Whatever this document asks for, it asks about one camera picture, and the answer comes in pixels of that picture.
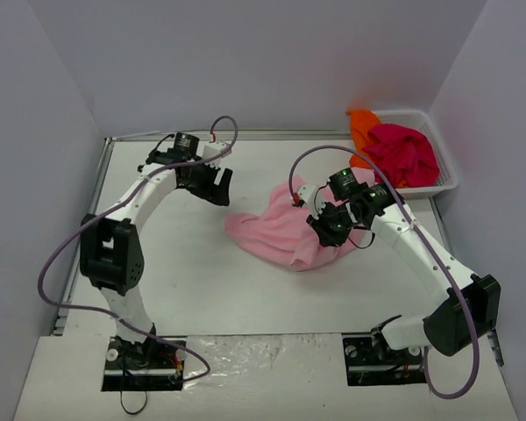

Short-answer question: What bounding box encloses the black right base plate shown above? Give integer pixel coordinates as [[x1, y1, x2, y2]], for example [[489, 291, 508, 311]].
[[342, 334, 426, 387]]

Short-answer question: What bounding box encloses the magenta t shirt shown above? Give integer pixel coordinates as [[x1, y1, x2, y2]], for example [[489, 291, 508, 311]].
[[362, 124, 440, 189]]

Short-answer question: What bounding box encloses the pink t shirt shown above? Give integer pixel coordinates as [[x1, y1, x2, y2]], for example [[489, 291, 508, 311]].
[[224, 182, 371, 272]]

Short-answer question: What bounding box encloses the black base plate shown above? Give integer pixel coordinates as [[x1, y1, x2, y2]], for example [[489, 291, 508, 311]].
[[101, 337, 185, 392], [342, 334, 426, 387]]

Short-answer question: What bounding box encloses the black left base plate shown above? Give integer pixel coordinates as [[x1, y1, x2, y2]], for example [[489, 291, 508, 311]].
[[101, 337, 185, 392]]

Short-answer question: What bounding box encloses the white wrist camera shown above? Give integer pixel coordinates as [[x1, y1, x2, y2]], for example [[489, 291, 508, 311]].
[[293, 184, 325, 219], [202, 141, 231, 168]]

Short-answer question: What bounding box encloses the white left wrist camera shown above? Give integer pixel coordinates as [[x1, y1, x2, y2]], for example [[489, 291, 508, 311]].
[[202, 141, 231, 168]]

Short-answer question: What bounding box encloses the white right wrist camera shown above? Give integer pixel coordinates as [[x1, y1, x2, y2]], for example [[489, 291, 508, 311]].
[[293, 184, 325, 219]]

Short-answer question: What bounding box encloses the orange t shirt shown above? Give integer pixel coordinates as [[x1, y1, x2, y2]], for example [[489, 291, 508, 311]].
[[345, 109, 395, 182]]

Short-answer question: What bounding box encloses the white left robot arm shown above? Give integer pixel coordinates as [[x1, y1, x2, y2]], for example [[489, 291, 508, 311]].
[[80, 132, 233, 367]]

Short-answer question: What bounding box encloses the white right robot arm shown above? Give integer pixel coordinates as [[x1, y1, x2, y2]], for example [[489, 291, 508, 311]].
[[296, 169, 501, 362]]

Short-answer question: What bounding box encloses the black thin cable loop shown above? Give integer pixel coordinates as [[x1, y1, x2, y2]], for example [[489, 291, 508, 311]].
[[119, 363, 150, 416]]

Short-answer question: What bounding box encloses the white plastic basket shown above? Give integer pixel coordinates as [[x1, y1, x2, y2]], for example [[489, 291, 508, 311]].
[[374, 109, 458, 200]]

